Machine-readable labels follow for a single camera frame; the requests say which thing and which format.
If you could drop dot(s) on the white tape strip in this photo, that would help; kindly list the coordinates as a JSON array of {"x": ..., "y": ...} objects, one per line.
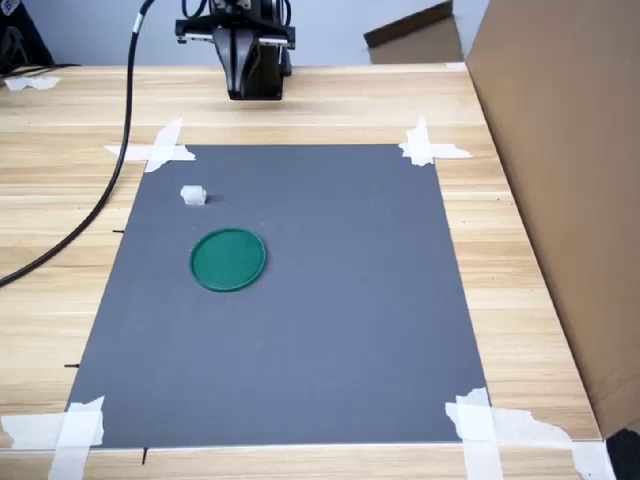
[
  {"x": 525, "y": 425},
  {"x": 477, "y": 435},
  {"x": 592, "y": 460},
  {"x": 420, "y": 145},
  {"x": 30, "y": 430},
  {"x": 130, "y": 152},
  {"x": 80, "y": 435},
  {"x": 450, "y": 150},
  {"x": 165, "y": 145}
]

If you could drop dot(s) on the black rounded object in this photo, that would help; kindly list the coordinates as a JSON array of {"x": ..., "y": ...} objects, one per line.
[{"x": 625, "y": 457}]

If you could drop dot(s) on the brown cardboard partition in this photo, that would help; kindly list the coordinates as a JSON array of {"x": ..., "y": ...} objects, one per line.
[{"x": 575, "y": 175}]

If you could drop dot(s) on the round green lid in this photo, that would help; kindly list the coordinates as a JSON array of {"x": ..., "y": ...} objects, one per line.
[{"x": 228, "y": 260}]

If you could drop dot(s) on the small white plastic terminal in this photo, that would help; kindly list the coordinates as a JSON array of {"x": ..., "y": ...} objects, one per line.
[{"x": 193, "y": 195}]

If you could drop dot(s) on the crumpled white tape piece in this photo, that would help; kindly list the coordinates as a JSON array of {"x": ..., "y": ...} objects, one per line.
[{"x": 30, "y": 82}]

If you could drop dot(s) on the brown cardboard box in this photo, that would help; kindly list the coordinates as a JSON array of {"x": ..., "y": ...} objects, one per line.
[{"x": 420, "y": 47}]

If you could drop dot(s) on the black object with white print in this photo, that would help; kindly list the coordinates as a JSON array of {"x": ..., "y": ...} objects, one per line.
[{"x": 17, "y": 40}]

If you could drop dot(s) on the dark grey mat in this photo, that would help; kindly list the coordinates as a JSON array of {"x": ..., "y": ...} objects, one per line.
[{"x": 310, "y": 310}]

